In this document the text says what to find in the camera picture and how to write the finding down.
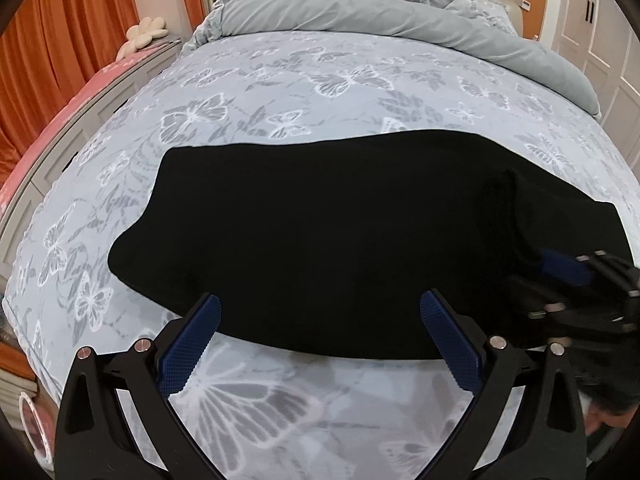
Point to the cream flower-shaped cushion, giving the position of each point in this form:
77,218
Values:
145,32

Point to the grey duvet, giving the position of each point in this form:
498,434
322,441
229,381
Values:
400,20

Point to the pink bench mat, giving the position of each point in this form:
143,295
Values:
100,80

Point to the person's right hand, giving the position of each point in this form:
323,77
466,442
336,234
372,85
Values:
596,416

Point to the butterfly print bed sheet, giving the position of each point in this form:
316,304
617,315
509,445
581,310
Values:
250,85

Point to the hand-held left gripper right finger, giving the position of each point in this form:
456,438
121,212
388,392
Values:
452,340

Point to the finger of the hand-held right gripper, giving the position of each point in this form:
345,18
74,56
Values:
542,305
565,266

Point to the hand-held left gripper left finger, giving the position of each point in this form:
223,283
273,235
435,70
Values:
190,340

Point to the white panelled wardrobe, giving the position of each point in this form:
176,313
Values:
600,35

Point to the black pants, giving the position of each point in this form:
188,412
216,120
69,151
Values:
325,235

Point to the round white rimmed object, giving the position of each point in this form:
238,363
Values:
30,417

